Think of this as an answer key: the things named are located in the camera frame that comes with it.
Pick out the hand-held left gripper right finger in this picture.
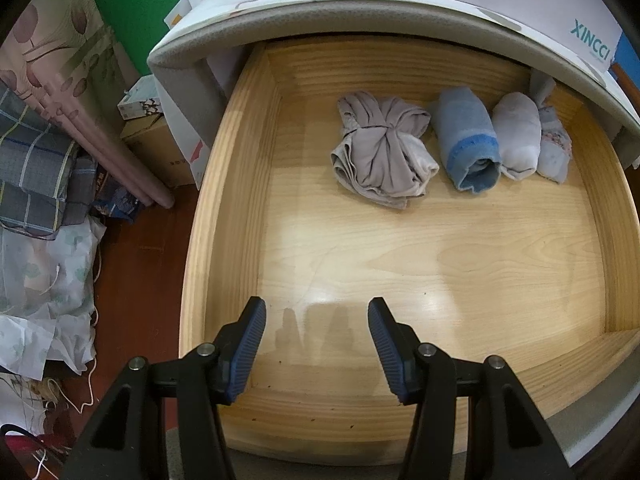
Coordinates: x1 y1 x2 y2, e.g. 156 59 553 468
367 297 576 480

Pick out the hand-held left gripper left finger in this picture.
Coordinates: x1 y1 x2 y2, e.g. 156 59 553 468
60 296 268 480

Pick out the wooden drawer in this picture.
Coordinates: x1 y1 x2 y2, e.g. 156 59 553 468
167 35 640 480

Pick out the grey knotted underwear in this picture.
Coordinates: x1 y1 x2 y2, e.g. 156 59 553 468
330 91 441 211

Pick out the light blue floral underwear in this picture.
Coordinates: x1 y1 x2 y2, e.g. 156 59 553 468
530 71 573 183

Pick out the white rolled underwear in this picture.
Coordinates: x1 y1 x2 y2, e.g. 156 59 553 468
492 91 543 182

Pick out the blue packet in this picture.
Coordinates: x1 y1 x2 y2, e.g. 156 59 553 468
92 170 146 223

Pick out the white leaf print cloth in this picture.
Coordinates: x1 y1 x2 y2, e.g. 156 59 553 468
0 217 108 376

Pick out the brown cardboard box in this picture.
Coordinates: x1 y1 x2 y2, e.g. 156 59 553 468
120 114 201 191

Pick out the small white carton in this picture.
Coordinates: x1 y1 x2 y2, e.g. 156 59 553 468
117 75 162 121

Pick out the grey plaid cloth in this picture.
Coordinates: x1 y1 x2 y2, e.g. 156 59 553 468
0 82 101 241

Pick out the pink floral curtain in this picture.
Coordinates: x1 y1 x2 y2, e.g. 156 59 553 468
0 0 176 208

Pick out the green foam mat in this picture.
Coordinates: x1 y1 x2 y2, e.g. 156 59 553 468
80 0 251 83

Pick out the blue foam mat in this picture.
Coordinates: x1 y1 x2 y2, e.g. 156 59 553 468
607 35 640 73

